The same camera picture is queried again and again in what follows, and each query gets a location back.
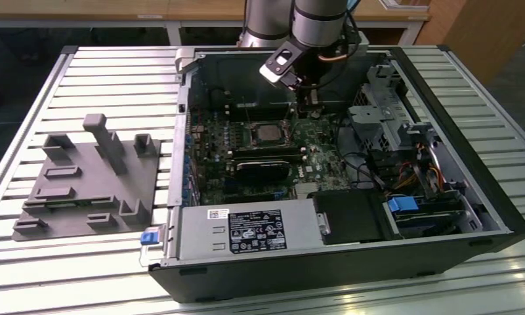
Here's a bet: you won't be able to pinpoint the metal socket cover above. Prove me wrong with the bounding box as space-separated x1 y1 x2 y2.
243 121 294 146

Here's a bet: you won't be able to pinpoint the silver power supply with label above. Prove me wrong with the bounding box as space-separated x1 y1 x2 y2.
174 198 325 262

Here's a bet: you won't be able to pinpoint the orange and yellow wires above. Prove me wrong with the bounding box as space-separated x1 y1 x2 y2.
397 160 446 193

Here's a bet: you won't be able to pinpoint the black RAM slot bank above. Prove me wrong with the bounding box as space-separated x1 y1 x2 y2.
231 146 303 161
225 98 298 121

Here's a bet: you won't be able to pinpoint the black graphics card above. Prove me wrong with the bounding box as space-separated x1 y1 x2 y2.
233 159 291 182

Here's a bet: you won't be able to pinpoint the silver metal drive cage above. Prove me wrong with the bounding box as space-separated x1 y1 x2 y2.
345 64 441 154

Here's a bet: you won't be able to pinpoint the wooden desk white frame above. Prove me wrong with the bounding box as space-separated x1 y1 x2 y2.
0 0 431 47

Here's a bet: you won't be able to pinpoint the green motherboard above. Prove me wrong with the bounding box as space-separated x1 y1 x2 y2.
185 108 367 206

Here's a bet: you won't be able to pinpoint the black open PC case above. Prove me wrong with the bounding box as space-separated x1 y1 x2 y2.
146 44 525 305

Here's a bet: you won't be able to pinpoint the wooden cabinet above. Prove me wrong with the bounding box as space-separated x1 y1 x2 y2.
413 0 525 85

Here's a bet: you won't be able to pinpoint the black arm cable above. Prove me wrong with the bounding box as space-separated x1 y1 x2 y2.
317 12 362 91

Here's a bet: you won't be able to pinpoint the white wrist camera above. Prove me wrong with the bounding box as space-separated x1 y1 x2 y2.
258 42 306 92

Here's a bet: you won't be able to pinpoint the black cable bundle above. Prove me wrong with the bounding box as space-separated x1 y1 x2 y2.
338 152 386 192

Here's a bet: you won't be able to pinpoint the grey plastic parts rack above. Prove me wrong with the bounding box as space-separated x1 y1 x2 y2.
10 113 162 243

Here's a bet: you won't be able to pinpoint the hard disk in blue carrier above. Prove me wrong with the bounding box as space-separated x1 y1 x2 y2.
386 196 467 239

